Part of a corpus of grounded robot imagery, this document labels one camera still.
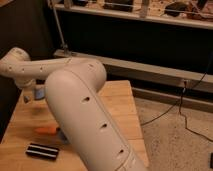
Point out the metal stand pole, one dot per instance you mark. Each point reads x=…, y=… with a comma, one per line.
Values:
x=64, y=46

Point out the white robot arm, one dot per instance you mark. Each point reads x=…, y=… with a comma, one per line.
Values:
x=71, y=93

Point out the orange toy carrot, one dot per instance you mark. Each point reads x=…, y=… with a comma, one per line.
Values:
x=49, y=130

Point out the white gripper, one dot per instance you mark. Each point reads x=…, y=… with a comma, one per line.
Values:
x=28, y=84

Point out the wooden table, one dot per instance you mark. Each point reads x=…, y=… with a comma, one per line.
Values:
x=116, y=96

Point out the cluttered background shelf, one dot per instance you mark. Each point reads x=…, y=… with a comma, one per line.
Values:
x=188, y=13

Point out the black white striped block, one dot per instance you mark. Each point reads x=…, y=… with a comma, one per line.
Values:
x=42, y=151

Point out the small blue cup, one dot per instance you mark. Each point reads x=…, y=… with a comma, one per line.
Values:
x=63, y=138

